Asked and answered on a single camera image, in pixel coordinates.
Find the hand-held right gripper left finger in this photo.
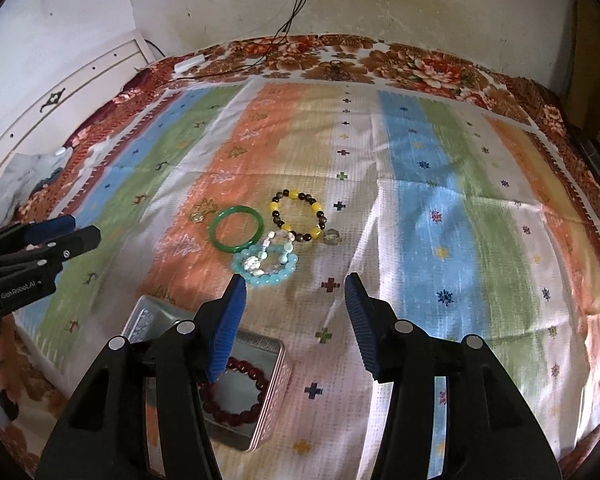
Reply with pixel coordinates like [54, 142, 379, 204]
[35, 274, 248, 480]

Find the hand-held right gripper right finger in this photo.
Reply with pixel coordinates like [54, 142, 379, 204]
[344, 272, 563, 480]

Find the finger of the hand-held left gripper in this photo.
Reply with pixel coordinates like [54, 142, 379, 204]
[0, 225, 102, 275]
[0, 215, 77, 252]

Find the dark red bead bracelet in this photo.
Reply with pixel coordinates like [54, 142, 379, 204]
[200, 356, 271, 428]

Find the light blue bead bracelet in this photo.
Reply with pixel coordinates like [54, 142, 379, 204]
[231, 245, 300, 288]

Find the green jade bangle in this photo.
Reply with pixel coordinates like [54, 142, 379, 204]
[210, 206, 266, 253]

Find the silver tin box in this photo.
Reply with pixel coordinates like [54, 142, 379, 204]
[121, 295, 293, 453]

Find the white and grey bead bracelet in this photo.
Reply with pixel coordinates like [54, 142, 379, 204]
[245, 230, 298, 273]

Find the yellow and brown bead bracelet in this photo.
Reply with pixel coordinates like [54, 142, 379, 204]
[268, 187, 328, 243]

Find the grey crumpled cloth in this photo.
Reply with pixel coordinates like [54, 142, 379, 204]
[0, 152, 66, 231]

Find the striped patterned cloth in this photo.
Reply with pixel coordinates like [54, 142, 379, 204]
[15, 77, 600, 480]

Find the white headboard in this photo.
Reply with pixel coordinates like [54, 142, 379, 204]
[0, 30, 153, 196]

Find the floral blanket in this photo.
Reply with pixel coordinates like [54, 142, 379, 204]
[0, 34, 600, 480]

